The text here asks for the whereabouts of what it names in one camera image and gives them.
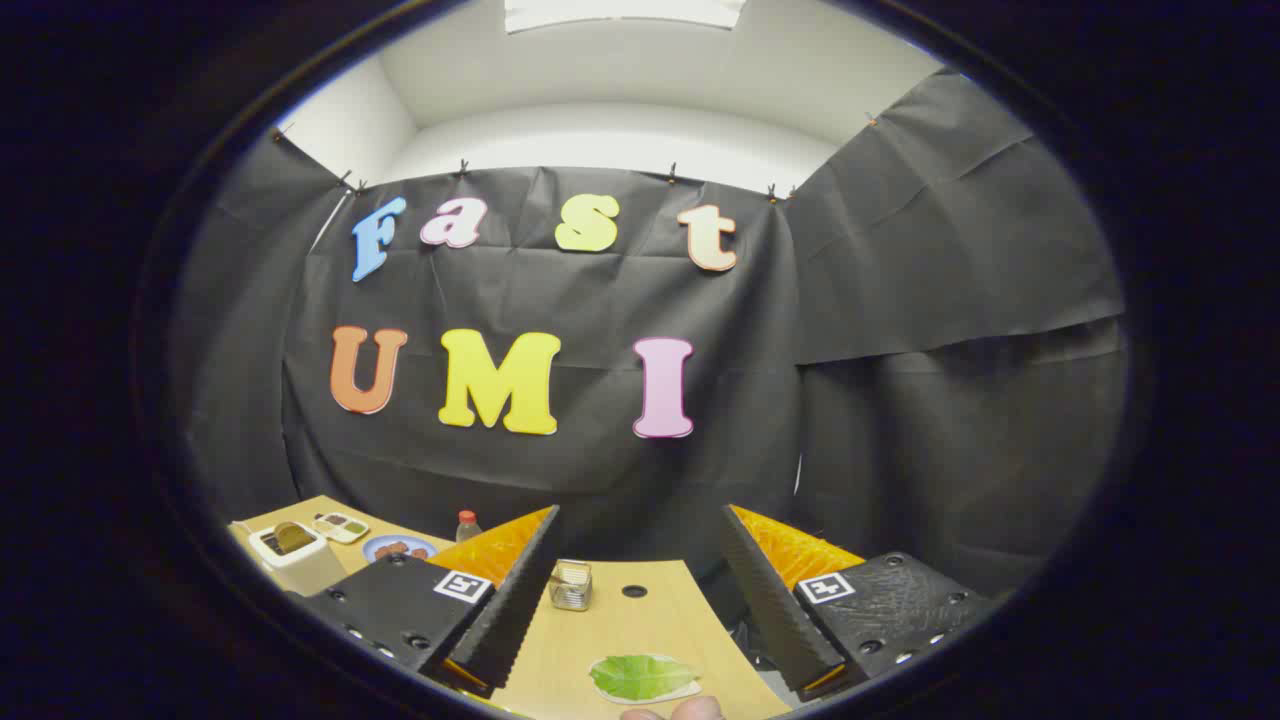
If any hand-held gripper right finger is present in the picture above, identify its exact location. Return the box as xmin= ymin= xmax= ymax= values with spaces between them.
xmin=722 ymin=504 xmax=1001 ymax=701

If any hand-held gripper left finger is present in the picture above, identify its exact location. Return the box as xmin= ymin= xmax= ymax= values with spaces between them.
xmin=297 ymin=505 xmax=561 ymax=699

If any green lettuce leaf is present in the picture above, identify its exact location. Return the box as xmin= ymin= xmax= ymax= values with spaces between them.
xmin=590 ymin=654 xmax=698 ymax=701

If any small white dish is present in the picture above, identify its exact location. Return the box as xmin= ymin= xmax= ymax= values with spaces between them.
xmin=588 ymin=654 xmax=703 ymax=706

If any blue plate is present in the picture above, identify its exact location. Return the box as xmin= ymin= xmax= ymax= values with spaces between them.
xmin=362 ymin=534 xmax=439 ymax=564

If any white divided seasoning dish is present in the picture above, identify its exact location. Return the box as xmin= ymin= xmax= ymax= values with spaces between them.
xmin=312 ymin=512 xmax=371 ymax=545

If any white toaster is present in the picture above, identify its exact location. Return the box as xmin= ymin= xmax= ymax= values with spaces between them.
xmin=248 ymin=521 xmax=349 ymax=598

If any ceiling light panel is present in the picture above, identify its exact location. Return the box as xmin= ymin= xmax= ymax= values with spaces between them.
xmin=503 ymin=0 xmax=746 ymax=34

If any wire mesh holder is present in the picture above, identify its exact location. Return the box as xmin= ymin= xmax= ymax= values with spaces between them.
xmin=548 ymin=560 xmax=593 ymax=612

